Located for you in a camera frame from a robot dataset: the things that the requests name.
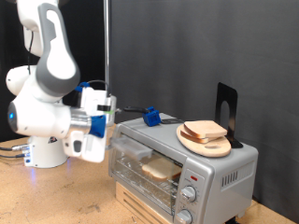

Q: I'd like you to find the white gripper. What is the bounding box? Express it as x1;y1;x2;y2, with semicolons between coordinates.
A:
62;87;123;164

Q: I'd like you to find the glass oven door with handle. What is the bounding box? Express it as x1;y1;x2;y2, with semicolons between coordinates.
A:
108;132;188;217

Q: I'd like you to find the metal spatula with blue block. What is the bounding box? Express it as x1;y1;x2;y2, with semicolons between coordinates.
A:
123;105;185;128

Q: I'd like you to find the white bread slice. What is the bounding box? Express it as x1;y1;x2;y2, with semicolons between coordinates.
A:
183;119;228;140
179;130;219;145
142;155;183;182

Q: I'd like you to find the silver oven knob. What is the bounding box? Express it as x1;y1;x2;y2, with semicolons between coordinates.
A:
180;185;197;203
176;209;193;224

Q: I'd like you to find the silver toaster oven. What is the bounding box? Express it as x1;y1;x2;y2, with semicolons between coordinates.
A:
107;112;260;224

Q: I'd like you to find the vertical metal pole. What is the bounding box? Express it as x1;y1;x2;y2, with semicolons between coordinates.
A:
103;0;112;97

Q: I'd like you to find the round wooden cutting board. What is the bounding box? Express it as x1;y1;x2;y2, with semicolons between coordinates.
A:
176;124;233;159

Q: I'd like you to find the black backdrop curtain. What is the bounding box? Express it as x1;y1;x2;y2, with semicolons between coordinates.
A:
0;0;107;143

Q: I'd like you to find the dark grey backdrop curtain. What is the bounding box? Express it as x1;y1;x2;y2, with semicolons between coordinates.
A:
109;0;299;223

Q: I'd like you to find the black metal bookend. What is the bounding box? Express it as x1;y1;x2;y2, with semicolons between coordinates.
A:
214;81;245;149

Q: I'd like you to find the wire oven rack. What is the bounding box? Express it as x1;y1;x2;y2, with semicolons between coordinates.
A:
115;160;176;203

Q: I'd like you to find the black camera cable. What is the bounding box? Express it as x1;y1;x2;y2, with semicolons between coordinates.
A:
26;29;110;96

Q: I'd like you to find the grey base cable with connector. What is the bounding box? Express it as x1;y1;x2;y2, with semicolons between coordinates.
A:
0;152;29;160
0;143;30;153

